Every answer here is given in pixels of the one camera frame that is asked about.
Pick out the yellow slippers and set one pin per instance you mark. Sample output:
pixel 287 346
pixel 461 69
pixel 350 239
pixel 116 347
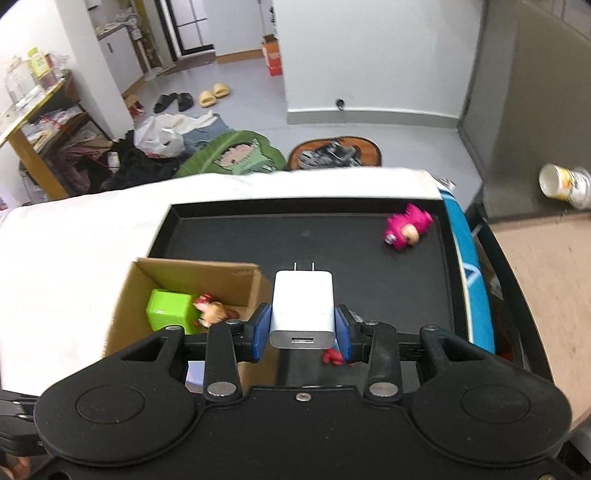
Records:
pixel 208 98

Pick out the pink plush toy figure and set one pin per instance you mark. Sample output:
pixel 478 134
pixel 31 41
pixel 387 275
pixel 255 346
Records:
pixel 405 229

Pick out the white paper cup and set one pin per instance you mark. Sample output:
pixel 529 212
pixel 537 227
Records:
pixel 568 185

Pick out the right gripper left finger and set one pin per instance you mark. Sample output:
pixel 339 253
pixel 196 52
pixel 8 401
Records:
pixel 256 333

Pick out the orange mat with shoes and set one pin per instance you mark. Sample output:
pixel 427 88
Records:
pixel 338 152

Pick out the blue bin edge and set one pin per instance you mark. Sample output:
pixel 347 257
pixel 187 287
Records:
pixel 479 319

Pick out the red small figure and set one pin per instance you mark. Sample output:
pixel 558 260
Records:
pixel 333 357

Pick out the black shallow tray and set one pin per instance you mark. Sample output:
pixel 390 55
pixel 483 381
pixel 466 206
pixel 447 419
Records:
pixel 418 286

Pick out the grey cabinet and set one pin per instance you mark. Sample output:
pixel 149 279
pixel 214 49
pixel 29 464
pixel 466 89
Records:
pixel 528 106

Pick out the white usb charger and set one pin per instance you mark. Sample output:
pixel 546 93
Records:
pixel 303 310

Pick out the wooden shelf table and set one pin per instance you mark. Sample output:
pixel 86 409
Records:
pixel 61 148

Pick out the brown doll figure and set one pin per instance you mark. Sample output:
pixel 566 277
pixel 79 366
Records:
pixel 212 311

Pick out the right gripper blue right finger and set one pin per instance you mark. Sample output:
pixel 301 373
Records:
pixel 348 334

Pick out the white plastic bag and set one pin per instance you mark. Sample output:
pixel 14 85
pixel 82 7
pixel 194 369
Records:
pixel 161 136

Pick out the brown cardboard box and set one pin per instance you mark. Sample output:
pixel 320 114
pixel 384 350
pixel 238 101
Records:
pixel 239 286

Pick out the black slippers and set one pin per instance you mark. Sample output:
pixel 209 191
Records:
pixel 184 102

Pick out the green cartoon blanket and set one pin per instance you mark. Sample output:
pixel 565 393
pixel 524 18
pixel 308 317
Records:
pixel 234 153

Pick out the orange box far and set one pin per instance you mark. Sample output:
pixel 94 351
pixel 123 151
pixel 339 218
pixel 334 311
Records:
pixel 271 53

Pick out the green plastic cube box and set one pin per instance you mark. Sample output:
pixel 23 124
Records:
pixel 166 308

